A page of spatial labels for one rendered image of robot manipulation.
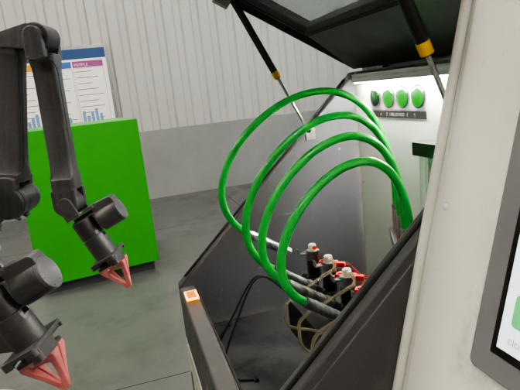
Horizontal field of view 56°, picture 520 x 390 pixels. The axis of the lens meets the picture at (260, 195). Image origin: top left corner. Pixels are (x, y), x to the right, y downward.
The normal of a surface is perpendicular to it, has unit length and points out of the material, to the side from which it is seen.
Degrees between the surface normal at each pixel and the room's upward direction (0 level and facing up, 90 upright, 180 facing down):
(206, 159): 90
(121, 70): 90
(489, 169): 76
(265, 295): 90
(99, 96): 90
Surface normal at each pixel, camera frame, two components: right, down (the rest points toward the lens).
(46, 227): 0.41, 0.15
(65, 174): 0.05, -0.02
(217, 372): -0.11, -0.97
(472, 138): -0.95, -0.07
